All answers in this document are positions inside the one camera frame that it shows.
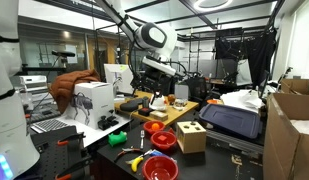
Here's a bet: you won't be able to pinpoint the clear glass jar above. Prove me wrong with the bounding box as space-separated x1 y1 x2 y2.
172 98 188 111

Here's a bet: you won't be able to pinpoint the black controller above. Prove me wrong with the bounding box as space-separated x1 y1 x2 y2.
97 114 120 131

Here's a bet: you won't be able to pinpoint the brown puffer jacket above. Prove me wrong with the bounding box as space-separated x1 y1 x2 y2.
48 69 102 114

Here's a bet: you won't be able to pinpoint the blue white tube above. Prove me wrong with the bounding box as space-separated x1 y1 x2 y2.
148 149 177 163

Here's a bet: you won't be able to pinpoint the black oblong case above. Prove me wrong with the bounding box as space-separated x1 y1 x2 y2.
119 98 145 113

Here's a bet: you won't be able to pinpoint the white paper pile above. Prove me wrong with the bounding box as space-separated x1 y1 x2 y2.
220 89 265 113

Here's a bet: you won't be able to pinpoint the wooden shape sorter box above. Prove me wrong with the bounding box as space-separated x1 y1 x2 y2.
175 120 208 154

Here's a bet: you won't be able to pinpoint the black mesh chair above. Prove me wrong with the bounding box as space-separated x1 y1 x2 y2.
185 76 210 101

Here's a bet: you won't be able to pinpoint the large red plastic bowl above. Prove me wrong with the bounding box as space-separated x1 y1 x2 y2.
141 155 180 180

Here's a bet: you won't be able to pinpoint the silver keyboard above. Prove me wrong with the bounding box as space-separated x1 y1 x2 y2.
31 118 70 134

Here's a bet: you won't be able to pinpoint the white plush toy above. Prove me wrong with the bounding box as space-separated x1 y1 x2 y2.
148 91 168 112

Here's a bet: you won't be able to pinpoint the wooden table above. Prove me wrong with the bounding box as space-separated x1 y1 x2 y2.
113 89 200 127

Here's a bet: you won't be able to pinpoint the white table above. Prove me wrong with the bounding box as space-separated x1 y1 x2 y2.
28 111 132 148

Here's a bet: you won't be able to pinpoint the yellow banana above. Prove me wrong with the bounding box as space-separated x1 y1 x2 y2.
130 155 145 173

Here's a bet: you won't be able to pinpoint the black pegboard stand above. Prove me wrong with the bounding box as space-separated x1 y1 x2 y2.
28 125 93 180

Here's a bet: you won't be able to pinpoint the white robot dog box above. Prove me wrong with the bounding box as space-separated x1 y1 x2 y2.
65 81 116 130

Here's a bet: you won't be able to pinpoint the dark blue bin lid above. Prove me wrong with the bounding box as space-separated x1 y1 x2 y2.
198 103 263 139

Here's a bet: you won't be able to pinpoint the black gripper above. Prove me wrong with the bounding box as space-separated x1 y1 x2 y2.
131 68 172 105

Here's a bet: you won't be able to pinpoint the black curtain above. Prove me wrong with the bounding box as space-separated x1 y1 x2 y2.
214 28 278 89

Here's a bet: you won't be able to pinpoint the black camera on tripod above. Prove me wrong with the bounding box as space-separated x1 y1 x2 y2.
51 49 77 68

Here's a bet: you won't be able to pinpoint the black orange handled pliers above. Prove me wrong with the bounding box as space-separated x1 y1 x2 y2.
114 147 145 163

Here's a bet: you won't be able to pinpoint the ring ceiling light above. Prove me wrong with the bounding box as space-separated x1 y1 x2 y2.
192 0 234 13

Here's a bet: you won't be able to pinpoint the green plastic toy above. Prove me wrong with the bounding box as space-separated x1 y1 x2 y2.
108 130 128 147

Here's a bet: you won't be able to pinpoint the black orange tipped clamp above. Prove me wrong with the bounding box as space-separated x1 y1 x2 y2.
54 155 93 180
56 132 87 147

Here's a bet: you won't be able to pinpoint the white lab device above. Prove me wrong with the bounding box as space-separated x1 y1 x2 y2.
19 75 48 94

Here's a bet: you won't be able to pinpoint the white backed monitor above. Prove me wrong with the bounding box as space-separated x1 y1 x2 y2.
103 63 135 98

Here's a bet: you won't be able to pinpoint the small tan cardboard box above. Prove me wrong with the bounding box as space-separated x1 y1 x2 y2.
149 110 169 122

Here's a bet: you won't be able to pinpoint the large cardboard box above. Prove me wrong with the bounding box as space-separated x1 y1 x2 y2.
262 92 309 180

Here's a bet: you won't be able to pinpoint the gray box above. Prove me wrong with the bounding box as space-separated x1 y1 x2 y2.
174 83 190 100

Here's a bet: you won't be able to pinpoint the black box red label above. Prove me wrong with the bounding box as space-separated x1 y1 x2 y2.
137 106 154 117

